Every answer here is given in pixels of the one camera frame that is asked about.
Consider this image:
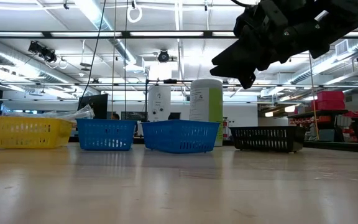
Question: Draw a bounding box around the blue plastic basket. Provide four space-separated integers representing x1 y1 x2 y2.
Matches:
140 119 221 154
75 118 138 152

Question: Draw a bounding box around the parts bin rack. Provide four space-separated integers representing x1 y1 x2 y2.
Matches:
287 108 351 142

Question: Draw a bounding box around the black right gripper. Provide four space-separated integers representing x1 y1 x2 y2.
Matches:
209 27 315 90

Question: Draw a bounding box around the yellow plastic basket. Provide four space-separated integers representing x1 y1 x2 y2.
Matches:
0 116 75 149

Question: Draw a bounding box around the white cylindrical tank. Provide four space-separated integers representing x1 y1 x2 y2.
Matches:
147 85 172 122

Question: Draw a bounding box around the red storage bin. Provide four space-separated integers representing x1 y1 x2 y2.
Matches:
310 99 346 111
317 90 346 101

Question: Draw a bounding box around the white green wipes canister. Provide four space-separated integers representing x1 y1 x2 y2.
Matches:
189 78 224 147

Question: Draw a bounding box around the metal shelf with red bins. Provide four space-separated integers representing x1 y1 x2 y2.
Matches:
337 110 358 142

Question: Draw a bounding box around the white hanging ring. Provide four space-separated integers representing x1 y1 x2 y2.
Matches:
126 5 143 24

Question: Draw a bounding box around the blue toothbrush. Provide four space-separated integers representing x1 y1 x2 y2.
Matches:
50 104 96 122

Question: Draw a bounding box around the black crossbar stand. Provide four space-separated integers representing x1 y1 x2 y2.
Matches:
145 78 195 123

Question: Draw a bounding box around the yellow hanging cord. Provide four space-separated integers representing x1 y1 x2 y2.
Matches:
308 51 320 141

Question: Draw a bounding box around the black monitor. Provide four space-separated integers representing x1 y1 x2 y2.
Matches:
78 93 109 120

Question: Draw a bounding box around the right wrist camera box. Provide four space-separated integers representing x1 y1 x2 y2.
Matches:
233 0 291 43

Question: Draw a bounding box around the black plastic basket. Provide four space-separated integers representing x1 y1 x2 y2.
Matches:
228 125 307 154

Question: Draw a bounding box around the silver ventilation duct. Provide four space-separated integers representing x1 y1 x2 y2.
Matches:
73 0 145 74
0 42 74 86
290 39 358 85

